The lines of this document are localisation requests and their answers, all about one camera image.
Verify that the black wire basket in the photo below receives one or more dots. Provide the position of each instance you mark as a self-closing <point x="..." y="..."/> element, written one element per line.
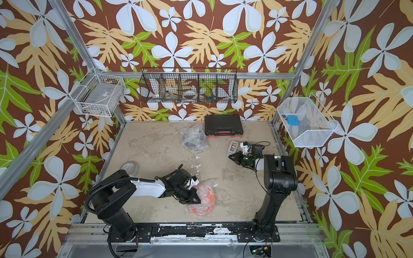
<point x="192" y="85"/>

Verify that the clear bubble wrap sheet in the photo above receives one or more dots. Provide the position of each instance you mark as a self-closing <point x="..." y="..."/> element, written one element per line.
<point x="193" y="132"/>

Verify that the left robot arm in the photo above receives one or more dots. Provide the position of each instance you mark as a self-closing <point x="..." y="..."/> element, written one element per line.
<point x="107" y="198"/>

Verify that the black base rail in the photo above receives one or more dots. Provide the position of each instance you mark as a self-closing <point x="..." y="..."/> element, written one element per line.
<point x="227" y="232"/>

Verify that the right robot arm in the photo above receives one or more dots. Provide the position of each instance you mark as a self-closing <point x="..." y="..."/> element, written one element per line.
<point x="280" y="180"/>

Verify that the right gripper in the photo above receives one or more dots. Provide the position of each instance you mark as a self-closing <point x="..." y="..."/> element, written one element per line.
<point x="237" y="159"/>

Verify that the white wire basket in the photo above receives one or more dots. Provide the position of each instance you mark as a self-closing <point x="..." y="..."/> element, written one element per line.
<point x="316" y="126"/>
<point x="98" y="93"/>

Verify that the white tape dispenser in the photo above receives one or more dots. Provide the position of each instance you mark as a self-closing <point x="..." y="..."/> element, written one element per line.
<point x="233" y="149"/>

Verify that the black plastic case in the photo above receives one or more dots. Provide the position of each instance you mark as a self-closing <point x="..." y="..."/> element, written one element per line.
<point x="221" y="125"/>

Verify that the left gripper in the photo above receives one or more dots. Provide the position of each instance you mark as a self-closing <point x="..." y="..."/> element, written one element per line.
<point x="191" y="199"/>

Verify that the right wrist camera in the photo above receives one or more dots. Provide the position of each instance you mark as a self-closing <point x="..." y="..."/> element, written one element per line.
<point x="253" y="149"/>

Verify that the white wire basket left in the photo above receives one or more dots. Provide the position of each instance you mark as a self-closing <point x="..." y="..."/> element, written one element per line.
<point x="98" y="93"/>

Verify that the blue object in basket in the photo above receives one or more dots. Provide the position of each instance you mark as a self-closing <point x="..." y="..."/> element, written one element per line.
<point x="293" y="120"/>

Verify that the white wire basket right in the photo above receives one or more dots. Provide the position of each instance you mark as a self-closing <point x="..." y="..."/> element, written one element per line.
<point x="316" y="126"/>

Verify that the orange plate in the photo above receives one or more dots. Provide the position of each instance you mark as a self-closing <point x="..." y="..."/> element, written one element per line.
<point x="205" y="200"/>

